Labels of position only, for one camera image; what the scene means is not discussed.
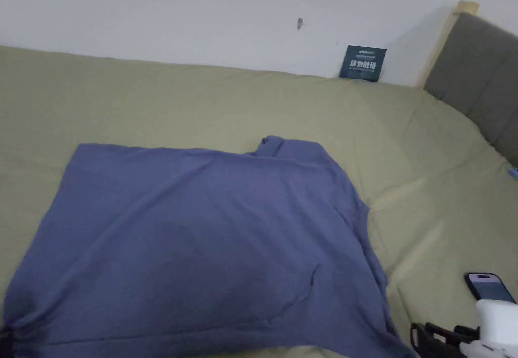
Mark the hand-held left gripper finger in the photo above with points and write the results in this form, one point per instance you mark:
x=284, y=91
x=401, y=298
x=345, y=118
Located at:
x=5, y=344

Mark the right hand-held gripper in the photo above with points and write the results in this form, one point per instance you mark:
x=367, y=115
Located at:
x=495, y=325

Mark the blue shirt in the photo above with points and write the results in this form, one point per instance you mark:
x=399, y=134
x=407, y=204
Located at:
x=194, y=232

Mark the black smartphone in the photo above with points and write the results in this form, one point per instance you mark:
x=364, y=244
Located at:
x=489, y=289

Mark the small blue object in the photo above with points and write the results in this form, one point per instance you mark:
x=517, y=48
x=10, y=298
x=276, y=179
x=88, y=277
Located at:
x=513, y=171

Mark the dark card with white print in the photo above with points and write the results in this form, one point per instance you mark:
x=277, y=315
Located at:
x=363, y=63

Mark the bed with pale green sheet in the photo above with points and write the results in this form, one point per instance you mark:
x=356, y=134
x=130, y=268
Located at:
x=170, y=99

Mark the grey padded headboard with wooden frame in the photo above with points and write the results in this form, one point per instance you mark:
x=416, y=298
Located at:
x=477, y=62

